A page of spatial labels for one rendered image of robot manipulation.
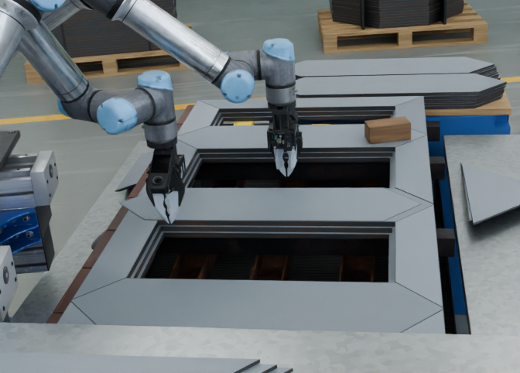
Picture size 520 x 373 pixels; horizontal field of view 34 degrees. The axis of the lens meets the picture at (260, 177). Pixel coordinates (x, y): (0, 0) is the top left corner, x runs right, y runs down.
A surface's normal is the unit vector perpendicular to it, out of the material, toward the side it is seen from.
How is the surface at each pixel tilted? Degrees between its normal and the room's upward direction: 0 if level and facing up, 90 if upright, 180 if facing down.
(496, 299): 0
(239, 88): 90
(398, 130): 90
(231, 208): 0
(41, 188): 90
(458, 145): 0
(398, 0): 90
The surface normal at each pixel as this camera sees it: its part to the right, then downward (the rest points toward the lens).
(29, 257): 0.05, 0.40
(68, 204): -0.07, -0.91
